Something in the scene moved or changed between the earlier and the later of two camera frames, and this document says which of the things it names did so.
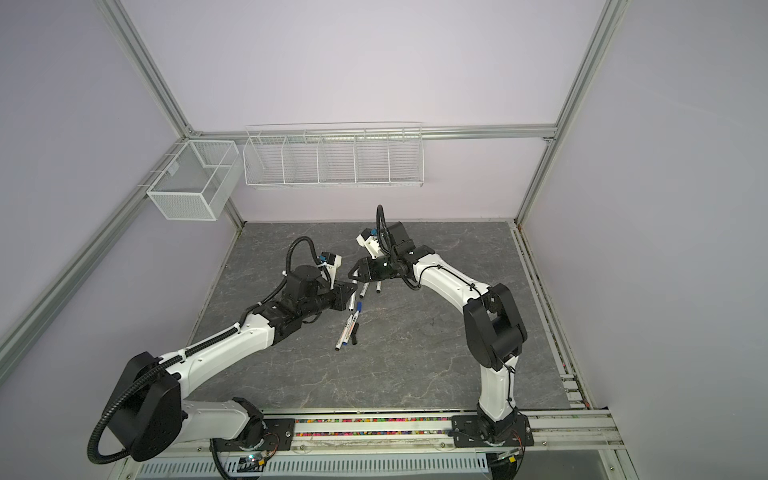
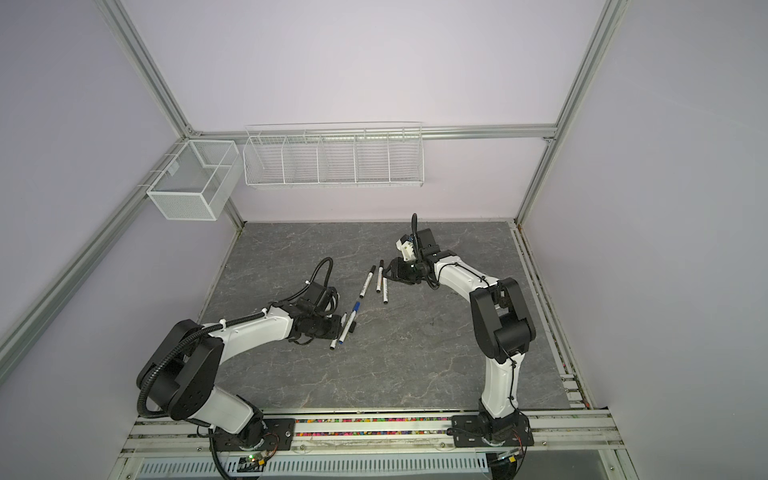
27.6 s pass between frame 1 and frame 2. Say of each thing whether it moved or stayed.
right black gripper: moved
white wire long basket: stayed
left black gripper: moved
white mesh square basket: stayed
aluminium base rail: stayed
